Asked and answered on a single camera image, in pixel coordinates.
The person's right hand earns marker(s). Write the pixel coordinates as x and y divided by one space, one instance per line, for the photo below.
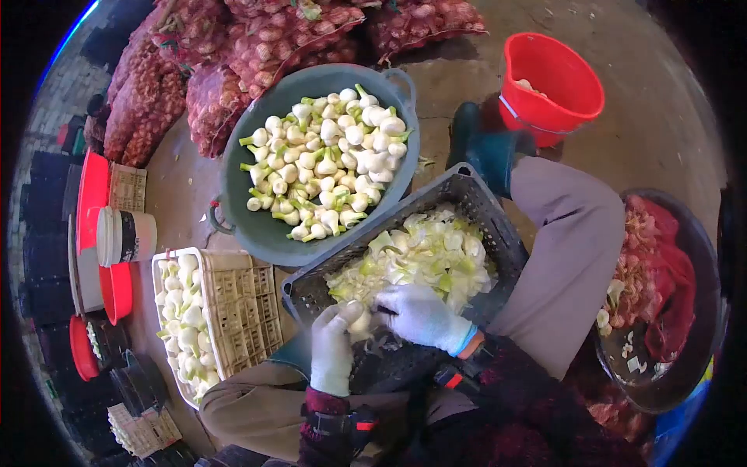
426 318

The person's left hand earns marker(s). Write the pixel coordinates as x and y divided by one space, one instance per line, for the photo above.
330 356

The person's right fingers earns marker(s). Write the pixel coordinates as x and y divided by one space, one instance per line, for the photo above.
392 300

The person's left fingers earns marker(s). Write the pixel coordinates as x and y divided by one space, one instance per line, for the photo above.
347 311

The small dark knife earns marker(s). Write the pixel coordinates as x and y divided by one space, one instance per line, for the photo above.
386 310

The white peeled onion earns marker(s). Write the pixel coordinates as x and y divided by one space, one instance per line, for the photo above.
360 322

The pile of onion peels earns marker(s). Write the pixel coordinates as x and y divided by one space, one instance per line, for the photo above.
432 257

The black wrist band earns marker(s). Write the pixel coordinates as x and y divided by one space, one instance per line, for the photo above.
464 373
335 424

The empty cream plastic crate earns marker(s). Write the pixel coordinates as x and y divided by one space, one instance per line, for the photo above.
242 312

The grey-green plastic basin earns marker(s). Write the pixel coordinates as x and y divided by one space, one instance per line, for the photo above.
262 233

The grey plastic crate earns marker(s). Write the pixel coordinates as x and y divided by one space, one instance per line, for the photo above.
478 204

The heap of peeled onions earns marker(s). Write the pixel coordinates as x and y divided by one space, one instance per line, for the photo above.
327 157

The person's legs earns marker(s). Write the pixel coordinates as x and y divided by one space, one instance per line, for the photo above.
566 262

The person's body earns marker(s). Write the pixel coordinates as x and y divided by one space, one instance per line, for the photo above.
502 446

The black plastic crate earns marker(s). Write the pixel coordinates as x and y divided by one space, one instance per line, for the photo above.
137 379

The white tub with black label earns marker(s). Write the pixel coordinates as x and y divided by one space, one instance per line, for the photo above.
125 236

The cream crate with small onions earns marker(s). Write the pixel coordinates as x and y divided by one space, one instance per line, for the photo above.
143 431

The small cream plastic crate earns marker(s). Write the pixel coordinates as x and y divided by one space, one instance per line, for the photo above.
127 188

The pile of red mesh sacks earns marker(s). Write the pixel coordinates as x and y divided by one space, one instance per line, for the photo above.
233 64

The red plastic bucket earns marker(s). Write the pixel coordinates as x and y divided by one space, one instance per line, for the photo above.
554 81

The open red mesh sack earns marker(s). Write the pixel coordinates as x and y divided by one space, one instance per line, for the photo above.
665 286

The large red plastic bowl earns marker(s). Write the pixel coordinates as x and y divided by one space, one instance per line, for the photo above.
91 198

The black round basin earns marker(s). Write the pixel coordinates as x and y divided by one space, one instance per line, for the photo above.
700 327

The stack of black crates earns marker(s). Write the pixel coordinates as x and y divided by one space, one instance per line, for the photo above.
46 233

